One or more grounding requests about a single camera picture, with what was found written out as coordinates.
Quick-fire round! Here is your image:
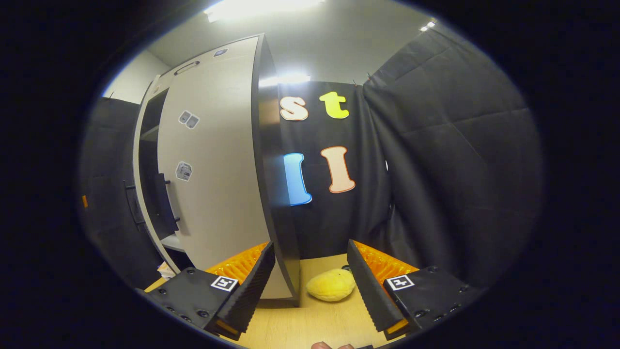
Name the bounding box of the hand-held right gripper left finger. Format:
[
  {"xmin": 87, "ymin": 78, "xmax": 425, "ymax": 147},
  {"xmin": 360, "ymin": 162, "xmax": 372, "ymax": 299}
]
[{"xmin": 140, "ymin": 241, "xmax": 277, "ymax": 341}]

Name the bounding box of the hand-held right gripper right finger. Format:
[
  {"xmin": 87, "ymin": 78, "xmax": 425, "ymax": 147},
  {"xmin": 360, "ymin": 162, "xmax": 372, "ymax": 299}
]
[{"xmin": 346, "ymin": 238, "xmax": 485, "ymax": 341}]

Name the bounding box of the grey cabinet door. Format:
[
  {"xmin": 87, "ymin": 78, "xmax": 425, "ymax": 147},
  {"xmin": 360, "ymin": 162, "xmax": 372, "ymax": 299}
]
[
  {"xmin": 157, "ymin": 53, "xmax": 296, "ymax": 300},
  {"xmin": 132, "ymin": 78, "xmax": 182, "ymax": 276}
]

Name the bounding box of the grey cabinet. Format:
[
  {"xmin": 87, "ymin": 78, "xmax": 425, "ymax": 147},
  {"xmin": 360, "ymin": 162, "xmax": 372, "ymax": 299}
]
[{"xmin": 133, "ymin": 33, "xmax": 301, "ymax": 307}]

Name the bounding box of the yellow plush toy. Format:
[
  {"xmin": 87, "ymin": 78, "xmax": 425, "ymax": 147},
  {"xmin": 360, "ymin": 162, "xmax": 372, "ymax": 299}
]
[{"xmin": 306, "ymin": 268, "xmax": 357, "ymax": 302}]

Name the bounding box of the small cream object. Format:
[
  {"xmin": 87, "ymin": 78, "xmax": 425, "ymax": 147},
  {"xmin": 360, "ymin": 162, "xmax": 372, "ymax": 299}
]
[{"xmin": 156, "ymin": 261, "xmax": 179, "ymax": 281}]

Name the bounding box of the long ceiling light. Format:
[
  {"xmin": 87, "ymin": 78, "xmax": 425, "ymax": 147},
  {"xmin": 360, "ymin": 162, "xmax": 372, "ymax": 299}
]
[{"xmin": 203, "ymin": 0, "xmax": 325, "ymax": 22}]

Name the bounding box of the long black left door handle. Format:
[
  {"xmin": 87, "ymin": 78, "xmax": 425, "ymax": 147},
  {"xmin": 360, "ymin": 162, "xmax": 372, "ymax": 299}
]
[{"xmin": 123, "ymin": 179, "xmax": 146, "ymax": 227}]

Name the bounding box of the long black door handle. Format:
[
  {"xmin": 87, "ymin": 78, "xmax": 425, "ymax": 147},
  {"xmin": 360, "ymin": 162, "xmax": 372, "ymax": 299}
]
[
  {"xmin": 153, "ymin": 172, "xmax": 180, "ymax": 234},
  {"xmin": 123, "ymin": 179, "xmax": 146, "ymax": 227}
]

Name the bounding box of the long black right door handle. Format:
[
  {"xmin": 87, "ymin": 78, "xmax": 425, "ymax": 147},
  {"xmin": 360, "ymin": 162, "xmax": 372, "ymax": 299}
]
[{"xmin": 153, "ymin": 172, "xmax": 180, "ymax": 234}]

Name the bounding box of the small black top handle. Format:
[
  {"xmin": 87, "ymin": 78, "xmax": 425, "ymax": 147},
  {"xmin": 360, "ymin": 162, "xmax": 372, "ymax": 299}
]
[{"xmin": 173, "ymin": 60, "xmax": 201, "ymax": 76}]

